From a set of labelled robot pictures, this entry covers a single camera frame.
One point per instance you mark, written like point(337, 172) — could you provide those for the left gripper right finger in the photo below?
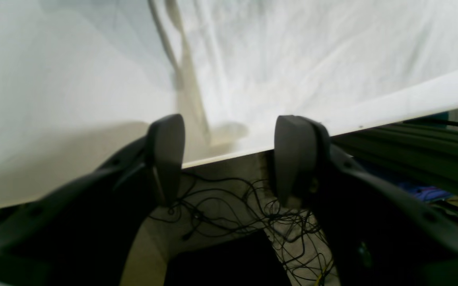
point(378, 233)

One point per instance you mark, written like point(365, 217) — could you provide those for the white printed T-shirt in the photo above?
point(79, 79)

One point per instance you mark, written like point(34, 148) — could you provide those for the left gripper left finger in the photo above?
point(81, 234)

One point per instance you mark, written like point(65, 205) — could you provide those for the black aluminium frame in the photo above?
point(426, 153)

